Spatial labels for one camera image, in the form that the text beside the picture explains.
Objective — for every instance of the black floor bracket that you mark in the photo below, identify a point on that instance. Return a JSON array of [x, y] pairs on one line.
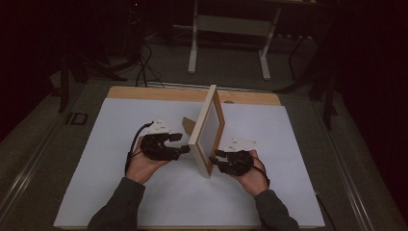
[[77, 118]]

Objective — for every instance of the metal floor rail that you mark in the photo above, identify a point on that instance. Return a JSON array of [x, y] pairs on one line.
[[179, 86], [349, 179], [25, 173]]

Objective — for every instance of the person's left hand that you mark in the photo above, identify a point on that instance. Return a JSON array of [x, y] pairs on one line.
[[139, 168]]

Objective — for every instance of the black metal stand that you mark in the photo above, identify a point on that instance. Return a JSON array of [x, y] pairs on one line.
[[328, 96], [64, 83]]

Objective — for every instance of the person's right hand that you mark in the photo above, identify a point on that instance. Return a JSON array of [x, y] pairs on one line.
[[255, 179]]

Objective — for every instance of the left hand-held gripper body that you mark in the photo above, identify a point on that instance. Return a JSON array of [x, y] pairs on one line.
[[154, 147]]

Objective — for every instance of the dark equipment stand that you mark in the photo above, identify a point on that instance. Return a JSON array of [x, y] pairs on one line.
[[133, 35]]

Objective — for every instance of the wooden picture frame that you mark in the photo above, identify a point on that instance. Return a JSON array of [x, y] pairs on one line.
[[210, 128]]

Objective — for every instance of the white table mat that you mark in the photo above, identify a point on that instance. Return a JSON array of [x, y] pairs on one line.
[[128, 110]]

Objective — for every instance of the small round table grommet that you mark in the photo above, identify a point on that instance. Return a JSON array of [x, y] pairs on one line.
[[229, 101]]

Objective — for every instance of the white desk frame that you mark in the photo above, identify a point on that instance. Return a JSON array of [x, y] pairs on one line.
[[234, 25]]

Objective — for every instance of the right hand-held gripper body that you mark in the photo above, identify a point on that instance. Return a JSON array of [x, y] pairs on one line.
[[237, 162]]

